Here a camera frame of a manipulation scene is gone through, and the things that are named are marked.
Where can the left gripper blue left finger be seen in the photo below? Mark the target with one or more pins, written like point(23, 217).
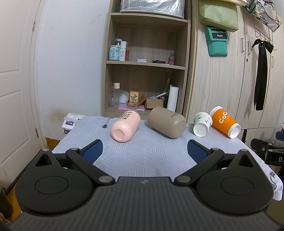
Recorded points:
point(84, 159)

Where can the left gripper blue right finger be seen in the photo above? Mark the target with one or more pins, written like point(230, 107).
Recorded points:
point(206, 161)

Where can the white floral paper cup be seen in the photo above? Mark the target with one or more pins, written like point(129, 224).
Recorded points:
point(202, 122)

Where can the orange coco paper cup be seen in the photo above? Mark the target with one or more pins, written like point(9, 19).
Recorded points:
point(223, 122)

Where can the pink tumbler cup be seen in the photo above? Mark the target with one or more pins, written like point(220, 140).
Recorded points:
point(124, 128)

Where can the beige tumbler cup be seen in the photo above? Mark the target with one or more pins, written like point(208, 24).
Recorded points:
point(167, 122)

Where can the white small cup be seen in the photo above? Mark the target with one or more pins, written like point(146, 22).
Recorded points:
point(124, 97)

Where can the white tissue pack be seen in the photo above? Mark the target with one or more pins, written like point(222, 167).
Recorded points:
point(69, 122)

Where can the grey patterned tablecloth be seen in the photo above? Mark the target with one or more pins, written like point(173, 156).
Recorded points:
point(147, 154)

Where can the pink flat box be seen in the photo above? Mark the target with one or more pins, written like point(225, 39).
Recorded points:
point(125, 107)

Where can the white door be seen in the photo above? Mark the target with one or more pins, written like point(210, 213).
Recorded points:
point(21, 137)

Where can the white paper towel roll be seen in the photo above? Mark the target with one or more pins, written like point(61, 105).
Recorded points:
point(172, 98)

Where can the clear plastic bottle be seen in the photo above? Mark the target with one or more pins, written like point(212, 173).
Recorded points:
point(114, 94)

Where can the small cardboard box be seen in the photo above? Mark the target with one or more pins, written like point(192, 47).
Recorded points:
point(150, 103)

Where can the wooden wardrobe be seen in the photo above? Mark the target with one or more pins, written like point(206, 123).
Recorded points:
point(230, 81)

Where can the orange floral box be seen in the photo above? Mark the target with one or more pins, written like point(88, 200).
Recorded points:
point(134, 97)

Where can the pink small bottle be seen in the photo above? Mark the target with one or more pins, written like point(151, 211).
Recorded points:
point(171, 59)

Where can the black flat object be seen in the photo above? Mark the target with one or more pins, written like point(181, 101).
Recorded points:
point(159, 61)

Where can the black ribbon bow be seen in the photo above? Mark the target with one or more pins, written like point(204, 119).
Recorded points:
point(262, 73)

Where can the light blue jar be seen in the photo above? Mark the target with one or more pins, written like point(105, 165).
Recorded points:
point(114, 53)

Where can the red small bottle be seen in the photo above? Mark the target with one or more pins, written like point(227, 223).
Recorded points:
point(127, 55)

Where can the white flat tin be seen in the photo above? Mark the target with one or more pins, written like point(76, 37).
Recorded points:
point(141, 60)

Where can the wooden shelf unit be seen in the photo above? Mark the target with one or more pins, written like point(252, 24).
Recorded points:
point(151, 37)

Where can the white pump bottle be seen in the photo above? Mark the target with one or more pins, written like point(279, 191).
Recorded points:
point(122, 49)

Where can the teal hanging pouch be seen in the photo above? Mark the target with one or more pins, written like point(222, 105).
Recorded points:
point(216, 41)

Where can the green fabric pouch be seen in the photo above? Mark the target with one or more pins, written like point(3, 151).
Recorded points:
point(219, 14)

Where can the silver storage bag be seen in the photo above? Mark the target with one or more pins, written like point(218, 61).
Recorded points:
point(174, 8)

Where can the black wire basket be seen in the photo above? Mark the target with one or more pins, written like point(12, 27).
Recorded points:
point(265, 12)

